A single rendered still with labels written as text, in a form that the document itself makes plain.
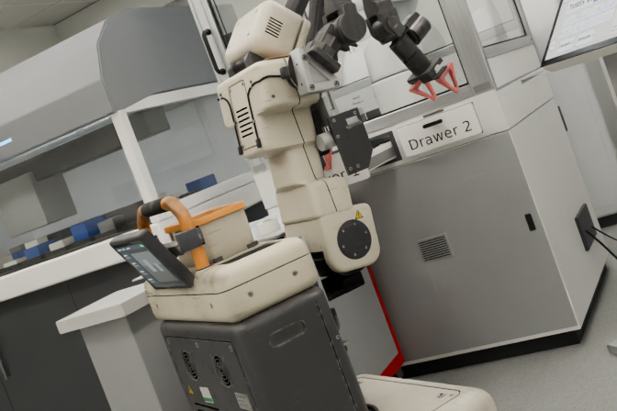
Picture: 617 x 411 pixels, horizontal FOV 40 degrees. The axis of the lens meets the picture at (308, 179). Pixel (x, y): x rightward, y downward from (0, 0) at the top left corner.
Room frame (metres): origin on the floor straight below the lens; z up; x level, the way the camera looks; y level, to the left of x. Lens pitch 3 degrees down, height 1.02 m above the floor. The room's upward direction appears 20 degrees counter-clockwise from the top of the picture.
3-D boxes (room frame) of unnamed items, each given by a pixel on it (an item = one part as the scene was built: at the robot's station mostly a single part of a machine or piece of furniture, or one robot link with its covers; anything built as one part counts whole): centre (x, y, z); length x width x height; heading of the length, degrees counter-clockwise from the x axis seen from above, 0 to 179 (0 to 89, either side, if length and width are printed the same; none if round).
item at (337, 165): (2.85, -0.06, 0.87); 0.29 x 0.02 x 0.11; 62
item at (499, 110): (3.55, -0.47, 0.87); 1.02 x 0.95 x 0.14; 62
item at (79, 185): (4.23, 1.15, 1.13); 1.78 x 1.14 x 0.45; 62
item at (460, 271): (3.54, -0.48, 0.40); 1.03 x 0.95 x 0.80; 62
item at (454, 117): (2.99, -0.49, 0.87); 0.29 x 0.02 x 0.11; 62
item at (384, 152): (3.04, -0.16, 0.86); 0.40 x 0.26 x 0.06; 152
